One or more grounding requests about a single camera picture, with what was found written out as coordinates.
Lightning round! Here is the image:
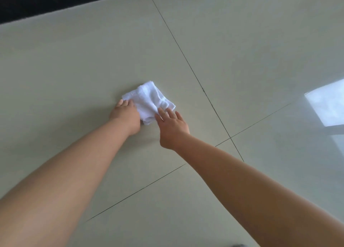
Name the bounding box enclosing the person's right hand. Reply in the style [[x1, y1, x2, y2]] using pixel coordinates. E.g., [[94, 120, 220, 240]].
[[154, 107, 191, 150]]

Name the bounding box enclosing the white cloth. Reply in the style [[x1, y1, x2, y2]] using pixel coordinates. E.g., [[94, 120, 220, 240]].
[[121, 81, 176, 126]]

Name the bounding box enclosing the person's left forearm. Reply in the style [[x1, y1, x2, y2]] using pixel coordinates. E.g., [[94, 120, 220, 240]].
[[0, 119, 141, 247]]

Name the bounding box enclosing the person's left hand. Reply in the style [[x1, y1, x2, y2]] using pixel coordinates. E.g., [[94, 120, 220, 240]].
[[109, 99, 141, 136]]

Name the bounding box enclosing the person's right forearm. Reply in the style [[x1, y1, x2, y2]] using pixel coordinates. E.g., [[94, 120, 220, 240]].
[[172, 133, 344, 247]]

